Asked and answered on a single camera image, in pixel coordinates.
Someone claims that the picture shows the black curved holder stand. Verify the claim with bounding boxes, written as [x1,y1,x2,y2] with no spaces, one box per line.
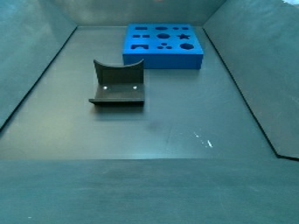
[88,60,145,105]

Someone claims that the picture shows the blue shape sorter block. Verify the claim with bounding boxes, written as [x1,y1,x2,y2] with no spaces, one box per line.
[122,24,202,69]

